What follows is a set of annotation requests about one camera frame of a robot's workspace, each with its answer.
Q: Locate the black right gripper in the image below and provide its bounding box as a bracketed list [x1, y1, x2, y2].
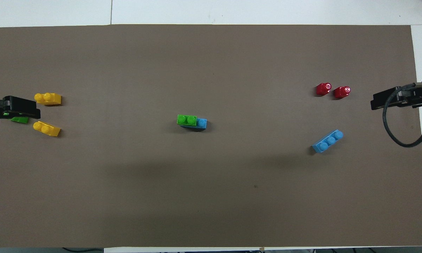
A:
[370, 82, 422, 110]

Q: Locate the blue three-stud block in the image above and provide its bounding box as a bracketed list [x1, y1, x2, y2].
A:
[311, 129, 344, 154]
[188, 118, 208, 131]

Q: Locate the yellow two-stud block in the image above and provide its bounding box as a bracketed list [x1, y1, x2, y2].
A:
[34, 92, 62, 106]
[33, 121, 61, 137]

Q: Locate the brown paper mat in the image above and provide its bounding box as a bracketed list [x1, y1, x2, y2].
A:
[0, 24, 422, 248]

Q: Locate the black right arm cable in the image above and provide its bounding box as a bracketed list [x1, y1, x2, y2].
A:
[382, 83, 422, 148]

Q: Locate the thin black floor cable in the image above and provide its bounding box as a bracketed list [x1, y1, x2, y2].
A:
[62, 247, 104, 253]

